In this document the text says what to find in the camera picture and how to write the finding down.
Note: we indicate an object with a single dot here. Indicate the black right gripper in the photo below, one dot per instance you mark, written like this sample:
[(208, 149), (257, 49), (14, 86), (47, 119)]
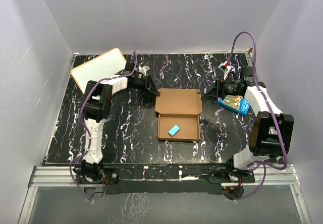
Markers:
[(218, 90)]

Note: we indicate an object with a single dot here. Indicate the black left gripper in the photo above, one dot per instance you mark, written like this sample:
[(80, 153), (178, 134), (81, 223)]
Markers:
[(153, 92)]

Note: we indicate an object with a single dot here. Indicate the brown cardboard paper box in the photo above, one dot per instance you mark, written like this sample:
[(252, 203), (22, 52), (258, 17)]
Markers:
[(179, 107)]

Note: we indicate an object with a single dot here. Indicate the small blue eraser block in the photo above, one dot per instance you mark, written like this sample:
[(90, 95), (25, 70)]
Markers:
[(173, 130)]

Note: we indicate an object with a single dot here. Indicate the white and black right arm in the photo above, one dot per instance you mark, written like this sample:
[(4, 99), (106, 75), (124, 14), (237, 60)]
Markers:
[(271, 133)]

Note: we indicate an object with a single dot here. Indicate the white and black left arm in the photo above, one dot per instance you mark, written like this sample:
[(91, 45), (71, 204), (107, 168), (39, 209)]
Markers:
[(96, 109)]

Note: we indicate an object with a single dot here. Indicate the blue treehouse book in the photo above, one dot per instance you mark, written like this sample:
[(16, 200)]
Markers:
[(237, 104)]

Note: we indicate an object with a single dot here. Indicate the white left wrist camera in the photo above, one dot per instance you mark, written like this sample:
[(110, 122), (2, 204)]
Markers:
[(143, 70)]

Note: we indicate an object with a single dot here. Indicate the white board with wooden frame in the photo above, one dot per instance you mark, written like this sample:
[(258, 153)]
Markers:
[(102, 66)]

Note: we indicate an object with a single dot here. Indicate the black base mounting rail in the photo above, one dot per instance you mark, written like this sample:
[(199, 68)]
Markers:
[(210, 178)]

